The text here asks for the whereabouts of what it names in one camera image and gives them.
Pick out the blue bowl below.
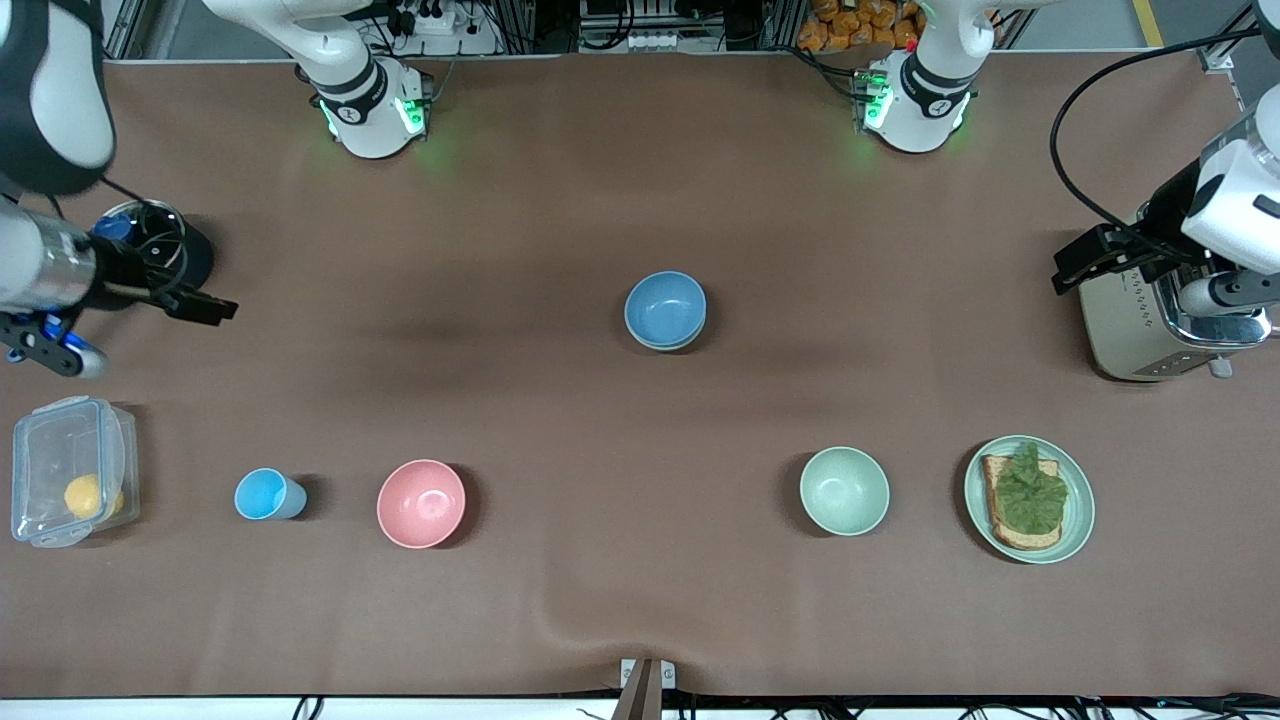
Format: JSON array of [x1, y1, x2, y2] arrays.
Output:
[[625, 271, 708, 347]]

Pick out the green bowl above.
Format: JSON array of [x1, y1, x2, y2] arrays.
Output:
[[628, 326, 707, 353], [799, 446, 891, 537]]

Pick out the pink bowl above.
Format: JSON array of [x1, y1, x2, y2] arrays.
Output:
[[377, 459, 467, 550]]

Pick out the beige and chrome toaster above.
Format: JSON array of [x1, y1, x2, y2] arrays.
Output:
[[1077, 200, 1273, 382]]

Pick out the glass lid with blue knob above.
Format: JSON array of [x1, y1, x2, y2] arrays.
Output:
[[92, 200, 188, 286]]

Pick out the clear plastic lidded container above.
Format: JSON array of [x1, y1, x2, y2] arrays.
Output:
[[11, 396, 140, 549]]

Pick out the blue cup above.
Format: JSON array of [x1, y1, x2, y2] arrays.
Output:
[[234, 468, 308, 521]]

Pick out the yellow lemon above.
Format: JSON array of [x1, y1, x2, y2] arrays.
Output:
[[64, 474, 126, 520]]

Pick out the green lettuce leaf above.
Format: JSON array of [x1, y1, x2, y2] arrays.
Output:
[[992, 441, 1069, 535]]

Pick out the green plate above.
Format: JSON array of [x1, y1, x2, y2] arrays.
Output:
[[964, 435, 1096, 565]]

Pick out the toasted bread slice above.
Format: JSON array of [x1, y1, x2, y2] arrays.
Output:
[[981, 455, 1063, 551]]

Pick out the bag of orange snacks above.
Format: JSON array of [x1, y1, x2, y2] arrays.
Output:
[[797, 0, 923, 54]]

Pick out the white power strip with plugs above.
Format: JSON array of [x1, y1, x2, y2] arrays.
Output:
[[385, 0, 501, 57]]

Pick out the brown table cover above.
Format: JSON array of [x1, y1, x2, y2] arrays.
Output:
[[0, 50, 1280, 699]]

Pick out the black pot with blue handle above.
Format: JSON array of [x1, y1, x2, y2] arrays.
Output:
[[95, 199, 214, 301]]

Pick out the aluminium frame profile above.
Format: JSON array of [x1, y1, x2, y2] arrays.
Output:
[[1200, 0, 1271, 73], [100, 0, 151, 63]]

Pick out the metal table clamp bracket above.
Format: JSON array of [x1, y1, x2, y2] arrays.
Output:
[[612, 657, 677, 720]]

